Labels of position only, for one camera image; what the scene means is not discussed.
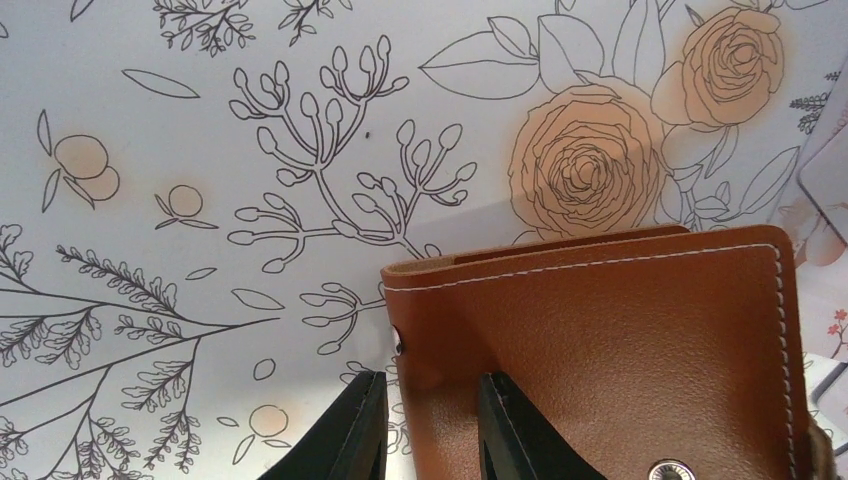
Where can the floral patterned table mat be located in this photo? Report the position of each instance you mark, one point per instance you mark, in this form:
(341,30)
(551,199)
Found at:
(197,197)

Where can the brown leather card holder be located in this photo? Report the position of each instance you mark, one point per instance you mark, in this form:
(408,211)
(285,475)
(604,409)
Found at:
(639,347)

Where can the white pink card beside holder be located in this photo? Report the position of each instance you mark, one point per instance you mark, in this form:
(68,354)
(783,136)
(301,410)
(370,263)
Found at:
(814,240)

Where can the white card black stripe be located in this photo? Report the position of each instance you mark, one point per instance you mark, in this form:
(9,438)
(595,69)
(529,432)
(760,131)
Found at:
(823,177)

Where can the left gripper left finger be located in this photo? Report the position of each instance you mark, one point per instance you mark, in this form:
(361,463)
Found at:
(349,439)

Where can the white pink card middle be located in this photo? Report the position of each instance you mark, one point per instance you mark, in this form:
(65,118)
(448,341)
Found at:
(822,297)

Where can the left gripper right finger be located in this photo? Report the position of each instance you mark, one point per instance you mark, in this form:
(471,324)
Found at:
(516,441)

